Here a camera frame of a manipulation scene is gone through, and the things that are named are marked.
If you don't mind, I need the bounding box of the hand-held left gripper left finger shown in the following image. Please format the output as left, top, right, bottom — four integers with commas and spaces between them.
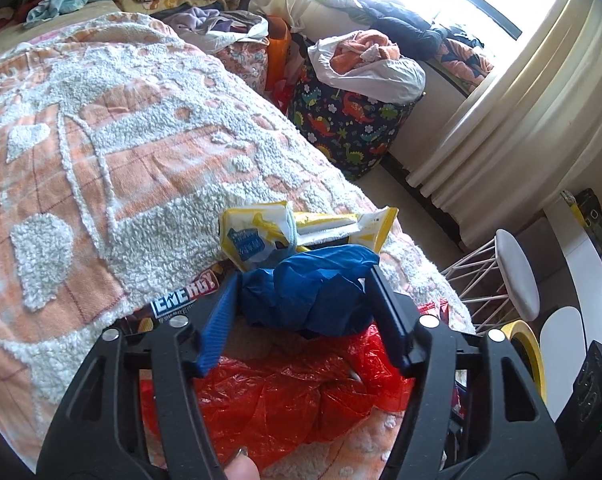
36, 272, 242, 480

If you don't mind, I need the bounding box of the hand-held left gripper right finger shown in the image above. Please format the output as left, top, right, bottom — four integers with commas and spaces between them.
363, 264, 567, 480

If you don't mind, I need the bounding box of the blue plastic bag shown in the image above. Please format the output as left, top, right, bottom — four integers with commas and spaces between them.
238, 244, 381, 338

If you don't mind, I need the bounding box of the yellow rimmed black trash bin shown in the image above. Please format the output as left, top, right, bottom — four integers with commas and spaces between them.
501, 321, 547, 406

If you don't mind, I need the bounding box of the person's left hand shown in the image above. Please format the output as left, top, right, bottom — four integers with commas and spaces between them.
225, 447, 261, 480

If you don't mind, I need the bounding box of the red snack packet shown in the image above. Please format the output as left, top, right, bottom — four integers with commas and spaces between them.
413, 299, 452, 333

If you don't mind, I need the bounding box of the dark snack packet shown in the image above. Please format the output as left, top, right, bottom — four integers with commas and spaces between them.
113, 265, 227, 336

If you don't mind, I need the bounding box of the red plastic bag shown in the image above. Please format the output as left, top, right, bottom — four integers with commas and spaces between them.
141, 300, 462, 480

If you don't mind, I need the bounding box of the yellow wet wipe packet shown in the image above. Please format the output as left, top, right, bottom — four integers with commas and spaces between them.
220, 201, 399, 273

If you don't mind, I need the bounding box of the white desk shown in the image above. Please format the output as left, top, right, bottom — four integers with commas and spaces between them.
544, 205, 602, 343

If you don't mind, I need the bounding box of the white round stool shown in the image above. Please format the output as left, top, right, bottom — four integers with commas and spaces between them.
438, 229, 541, 336

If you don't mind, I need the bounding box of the dinosaur print laundry basket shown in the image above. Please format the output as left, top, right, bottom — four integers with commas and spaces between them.
287, 62, 424, 181

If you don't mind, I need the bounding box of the dark bag on desk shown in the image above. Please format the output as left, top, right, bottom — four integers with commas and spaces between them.
561, 187, 602, 261

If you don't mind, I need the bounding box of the orange and white tufted blanket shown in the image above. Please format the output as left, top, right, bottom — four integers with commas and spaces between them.
0, 10, 477, 480

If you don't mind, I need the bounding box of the white basket liner bag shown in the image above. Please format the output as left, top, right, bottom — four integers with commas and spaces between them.
307, 30, 427, 104

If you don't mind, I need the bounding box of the orange towel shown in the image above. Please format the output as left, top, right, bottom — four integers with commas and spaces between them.
328, 30, 403, 78

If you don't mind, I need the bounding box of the floral pink bedsheet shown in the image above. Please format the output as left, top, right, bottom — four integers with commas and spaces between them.
216, 42, 269, 96

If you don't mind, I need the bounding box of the orange bag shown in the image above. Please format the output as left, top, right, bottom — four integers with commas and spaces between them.
263, 15, 289, 96

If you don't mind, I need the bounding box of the clothes heap on windowsill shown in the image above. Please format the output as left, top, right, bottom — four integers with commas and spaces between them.
316, 0, 497, 96

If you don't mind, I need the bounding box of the lilac fleece cloth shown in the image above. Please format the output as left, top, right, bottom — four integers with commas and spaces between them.
161, 5, 269, 56

